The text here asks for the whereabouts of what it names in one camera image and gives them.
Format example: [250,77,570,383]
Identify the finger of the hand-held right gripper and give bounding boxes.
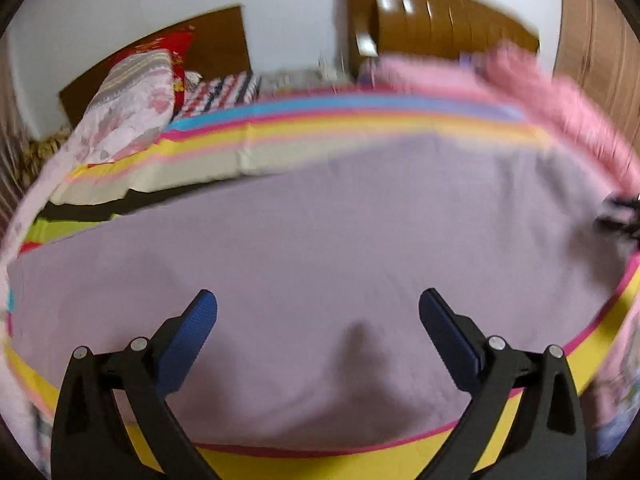
[596,192,640,242]

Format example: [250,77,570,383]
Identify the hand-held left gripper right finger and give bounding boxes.
[418,287,587,480]

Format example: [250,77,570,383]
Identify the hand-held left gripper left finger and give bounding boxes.
[50,289,223,480]

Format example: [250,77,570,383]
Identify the purple pants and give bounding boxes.
[7,132,640,455]

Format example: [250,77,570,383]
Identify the wooden wardrobe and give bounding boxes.
[554,0,640,107]

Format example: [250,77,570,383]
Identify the pink floral quilt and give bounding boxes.
[0,50,177,433]

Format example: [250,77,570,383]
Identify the striped colourful blanket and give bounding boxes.
[0,86,640,480]

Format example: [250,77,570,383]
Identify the tiger print blanket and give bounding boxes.
[20,129,72,172]

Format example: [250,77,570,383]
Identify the pink bed sheet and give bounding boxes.
[356,55,503,103]

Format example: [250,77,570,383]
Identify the plaid bed sheet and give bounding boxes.
[179,72,262,117]

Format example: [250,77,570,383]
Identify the glossy wooden headboard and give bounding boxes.
[346,0,541,80]

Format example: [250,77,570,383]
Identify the nightstand with floral cover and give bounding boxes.
[259,66,352,95]

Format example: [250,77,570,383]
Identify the red pillow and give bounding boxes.
[106,30,202,107]

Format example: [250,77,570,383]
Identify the dark wooden headboard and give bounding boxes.
[59,5,251,130]

